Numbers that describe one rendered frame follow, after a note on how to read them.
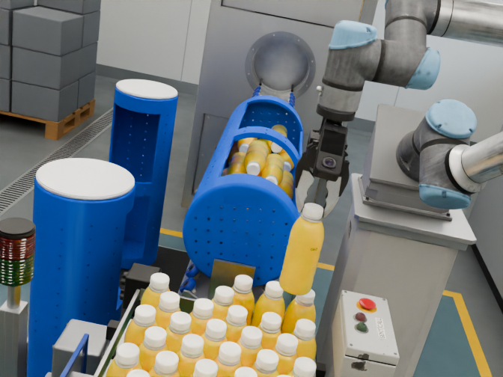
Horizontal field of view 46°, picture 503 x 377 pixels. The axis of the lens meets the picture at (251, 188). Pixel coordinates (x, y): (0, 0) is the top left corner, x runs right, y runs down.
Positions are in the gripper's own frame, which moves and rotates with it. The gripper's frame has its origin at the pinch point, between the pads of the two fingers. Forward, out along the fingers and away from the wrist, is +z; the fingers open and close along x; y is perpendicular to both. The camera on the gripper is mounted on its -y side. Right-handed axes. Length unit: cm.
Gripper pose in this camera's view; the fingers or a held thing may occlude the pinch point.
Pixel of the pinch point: (313, 210)
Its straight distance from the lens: 115.9
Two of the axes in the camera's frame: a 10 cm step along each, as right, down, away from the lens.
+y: 0.9, -3.8, 9.2
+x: -9.8, -2.0, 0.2
